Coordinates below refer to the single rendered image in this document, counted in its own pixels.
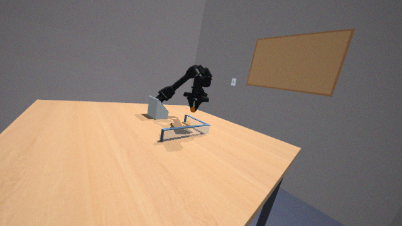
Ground clear low walls with blue edges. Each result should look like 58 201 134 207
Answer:
163 116 210 142

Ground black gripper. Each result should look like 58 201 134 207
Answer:
183 85 209 111

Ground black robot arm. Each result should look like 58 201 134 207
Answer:
155 65 212 102

